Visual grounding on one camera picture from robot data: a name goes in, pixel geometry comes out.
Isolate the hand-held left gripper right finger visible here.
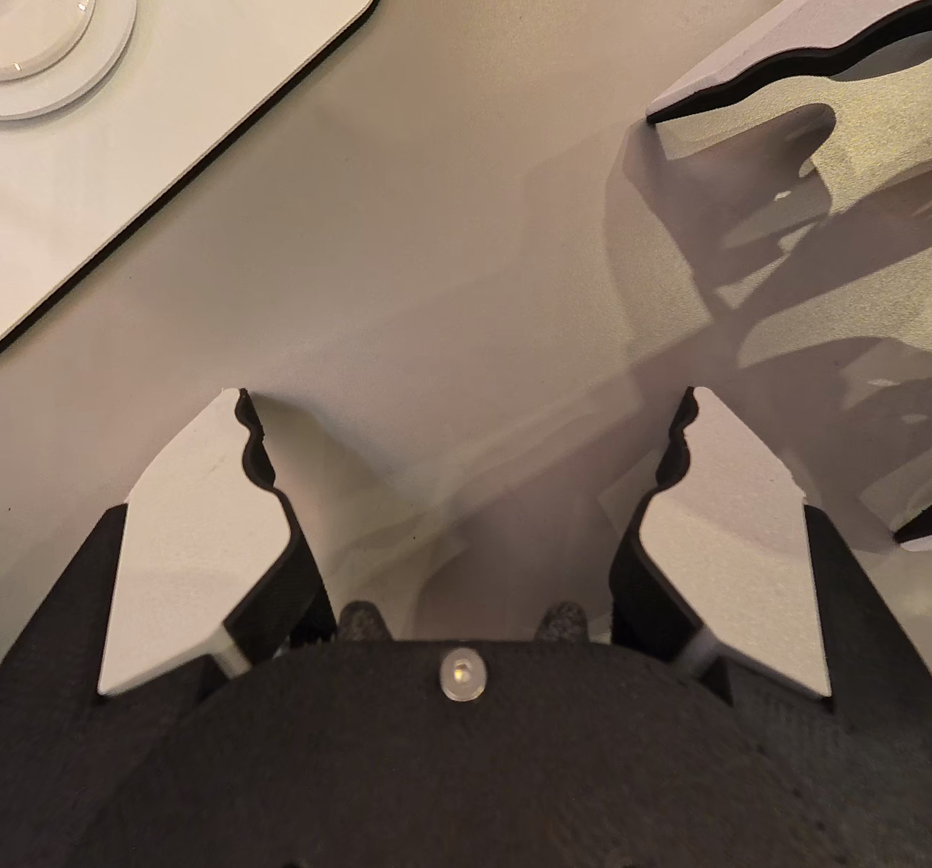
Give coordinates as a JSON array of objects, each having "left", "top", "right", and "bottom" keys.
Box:
[{"left": 609, "top": 385, "right": 833, "bottom": 699}]

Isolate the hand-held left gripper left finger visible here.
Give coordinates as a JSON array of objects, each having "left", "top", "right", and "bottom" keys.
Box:
[{"left": 97, "top": 388, "right": 338, "bottom": 699}]

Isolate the white placemat with black edge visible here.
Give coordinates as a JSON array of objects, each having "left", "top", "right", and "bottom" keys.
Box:
[{"left": 0, "top": 0, "right": 387, "bottom": 354}]

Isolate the round white coaster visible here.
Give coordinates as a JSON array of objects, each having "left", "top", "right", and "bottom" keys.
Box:
[{"left": 0, "top": 0, "right": 138, "bottom": 121}]

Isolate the clear drinking glass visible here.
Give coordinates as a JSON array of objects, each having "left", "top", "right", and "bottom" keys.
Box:
[{"left": 0, "top": 0, "right": 99, "bottom": 83}]

